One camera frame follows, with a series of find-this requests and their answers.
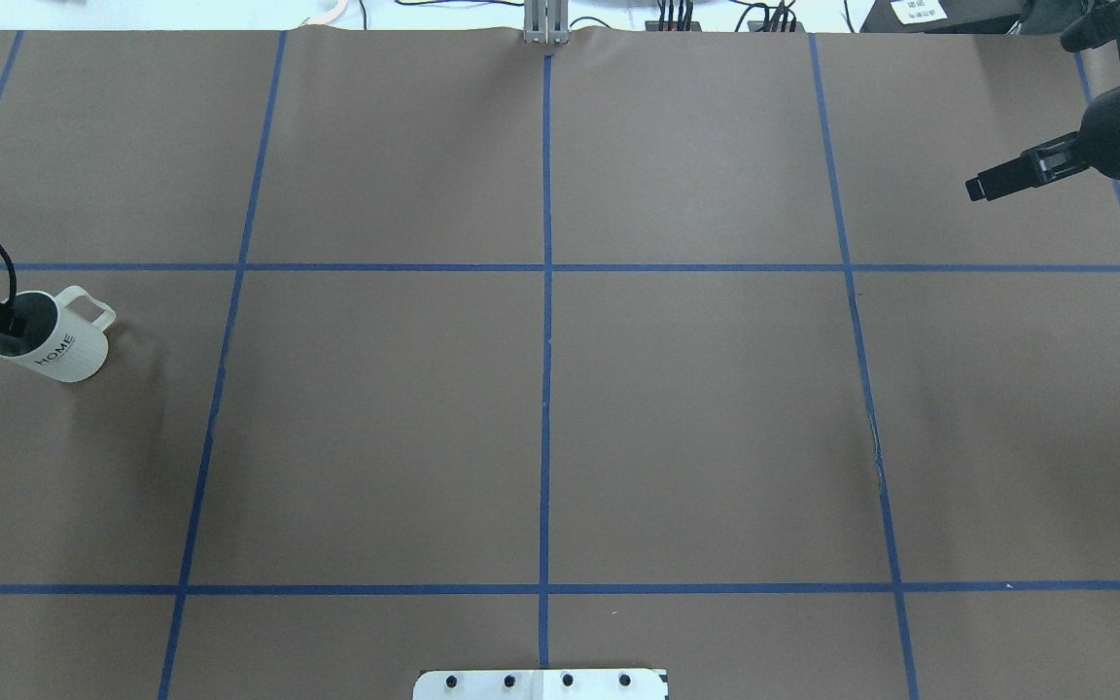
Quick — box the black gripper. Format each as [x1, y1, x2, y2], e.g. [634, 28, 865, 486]
[965, 86, 1120, 202]

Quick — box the white ceramic mug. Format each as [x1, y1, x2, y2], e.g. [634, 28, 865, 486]
[0, 284, 119, 384]

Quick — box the aluminium frame post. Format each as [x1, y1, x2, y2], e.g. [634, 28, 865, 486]
[523, 0, 572, 46]

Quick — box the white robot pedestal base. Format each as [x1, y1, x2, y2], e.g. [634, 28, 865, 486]
[412, 668, 670, 699]

